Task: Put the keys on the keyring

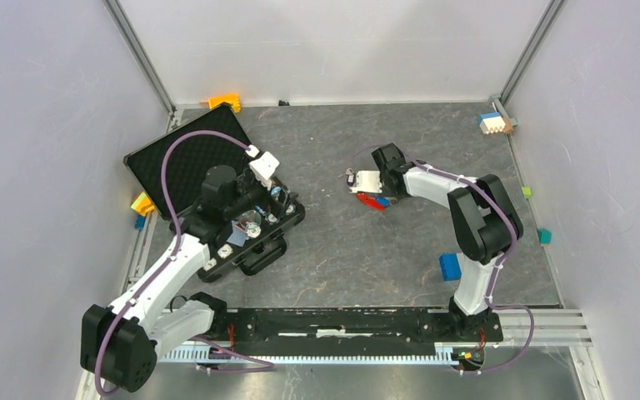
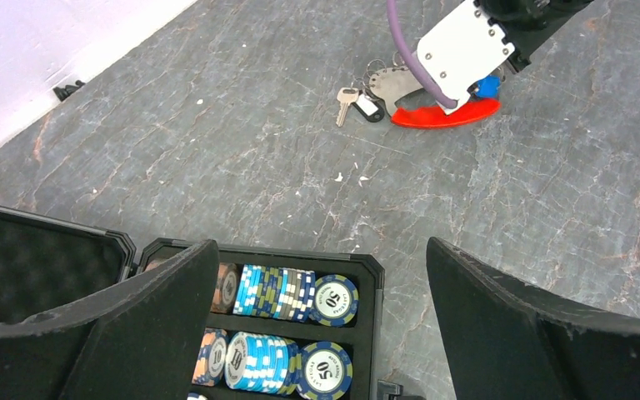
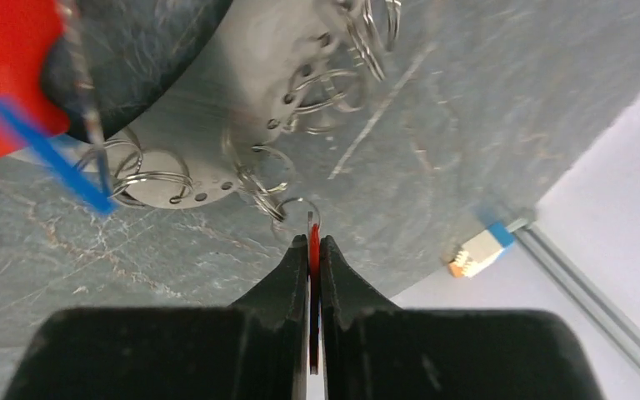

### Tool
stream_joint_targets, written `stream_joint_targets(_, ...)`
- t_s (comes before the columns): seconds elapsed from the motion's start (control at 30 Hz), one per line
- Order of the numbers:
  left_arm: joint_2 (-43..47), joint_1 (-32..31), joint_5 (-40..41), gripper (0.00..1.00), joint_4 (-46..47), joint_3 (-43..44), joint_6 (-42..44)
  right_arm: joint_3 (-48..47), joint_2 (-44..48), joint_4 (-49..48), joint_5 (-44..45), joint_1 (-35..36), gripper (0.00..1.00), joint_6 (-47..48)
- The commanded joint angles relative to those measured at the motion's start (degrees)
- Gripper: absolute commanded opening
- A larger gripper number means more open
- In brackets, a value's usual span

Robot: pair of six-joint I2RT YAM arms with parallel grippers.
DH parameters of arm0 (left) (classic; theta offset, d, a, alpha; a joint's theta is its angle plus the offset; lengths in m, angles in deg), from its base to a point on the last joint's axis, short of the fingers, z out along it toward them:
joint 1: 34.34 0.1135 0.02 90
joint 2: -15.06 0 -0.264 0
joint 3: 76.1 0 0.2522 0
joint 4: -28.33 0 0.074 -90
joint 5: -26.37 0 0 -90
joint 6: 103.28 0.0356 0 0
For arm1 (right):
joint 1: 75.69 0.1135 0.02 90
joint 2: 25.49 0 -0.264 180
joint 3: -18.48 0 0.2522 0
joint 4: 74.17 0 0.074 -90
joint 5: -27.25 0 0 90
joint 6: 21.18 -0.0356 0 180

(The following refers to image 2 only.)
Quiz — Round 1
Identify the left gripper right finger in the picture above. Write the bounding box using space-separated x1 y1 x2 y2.
426 237 640 399

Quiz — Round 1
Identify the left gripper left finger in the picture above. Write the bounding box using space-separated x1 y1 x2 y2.
0 240 219 399

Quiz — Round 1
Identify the key with black tag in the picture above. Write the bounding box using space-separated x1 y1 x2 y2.
336 87 385 128

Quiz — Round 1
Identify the keyring with blue red tags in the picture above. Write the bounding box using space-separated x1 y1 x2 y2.
357 59 504 130

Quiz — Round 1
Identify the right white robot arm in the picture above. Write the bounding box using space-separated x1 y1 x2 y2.
474 0 593 73

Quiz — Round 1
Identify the black poker chip case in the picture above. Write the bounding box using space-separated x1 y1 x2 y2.
0 207 405 399

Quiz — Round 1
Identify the small black clip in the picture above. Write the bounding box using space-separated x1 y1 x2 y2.
52 80 85 102

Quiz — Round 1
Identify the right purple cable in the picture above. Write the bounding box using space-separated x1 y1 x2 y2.
386 0 459 110

